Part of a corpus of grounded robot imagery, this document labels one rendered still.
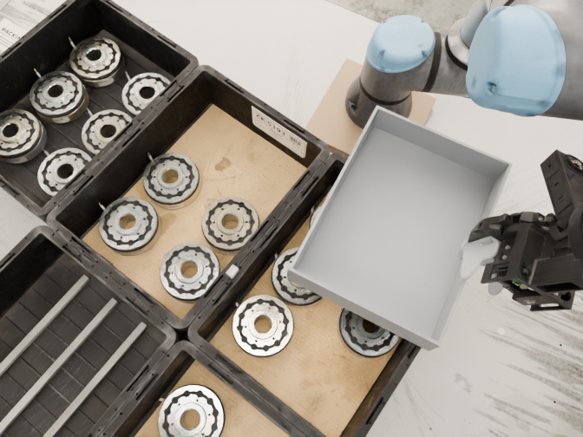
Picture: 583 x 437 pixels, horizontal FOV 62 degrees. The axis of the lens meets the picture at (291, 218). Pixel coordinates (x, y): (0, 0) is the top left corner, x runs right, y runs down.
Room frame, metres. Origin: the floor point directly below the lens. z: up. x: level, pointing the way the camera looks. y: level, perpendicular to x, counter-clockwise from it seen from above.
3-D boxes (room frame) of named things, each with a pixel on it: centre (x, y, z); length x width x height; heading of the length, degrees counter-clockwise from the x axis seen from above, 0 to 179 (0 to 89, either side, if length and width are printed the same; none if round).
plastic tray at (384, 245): (0.24, -0.15, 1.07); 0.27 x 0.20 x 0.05; 158
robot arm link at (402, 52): (0.66, -0.18, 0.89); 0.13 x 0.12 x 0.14; 90
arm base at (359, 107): (0.66, -0.17, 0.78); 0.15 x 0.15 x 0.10
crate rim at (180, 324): (0.33, 0.17, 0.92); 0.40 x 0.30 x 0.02; 148
